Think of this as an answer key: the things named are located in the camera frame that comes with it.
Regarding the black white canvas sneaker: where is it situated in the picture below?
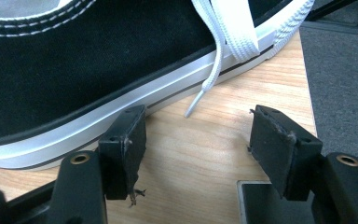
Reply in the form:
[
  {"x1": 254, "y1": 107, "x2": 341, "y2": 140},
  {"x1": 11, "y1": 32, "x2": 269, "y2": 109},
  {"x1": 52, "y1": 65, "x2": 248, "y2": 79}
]
[{"x1": 0, "y1": 0, "x2": 316, "y2": 172}]

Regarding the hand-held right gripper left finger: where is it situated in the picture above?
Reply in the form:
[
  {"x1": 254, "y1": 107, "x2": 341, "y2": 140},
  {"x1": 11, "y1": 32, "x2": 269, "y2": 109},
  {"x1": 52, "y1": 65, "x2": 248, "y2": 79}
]
[{"x1": 98, "y1": 105, "x2": 147, "y2": 202}]

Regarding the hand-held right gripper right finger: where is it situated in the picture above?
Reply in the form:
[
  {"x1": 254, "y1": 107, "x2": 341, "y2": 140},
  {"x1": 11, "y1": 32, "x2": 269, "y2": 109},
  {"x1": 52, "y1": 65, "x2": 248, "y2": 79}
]
[{"x1": 249, "y1": 105, "x2": 324, "y2": 202}]

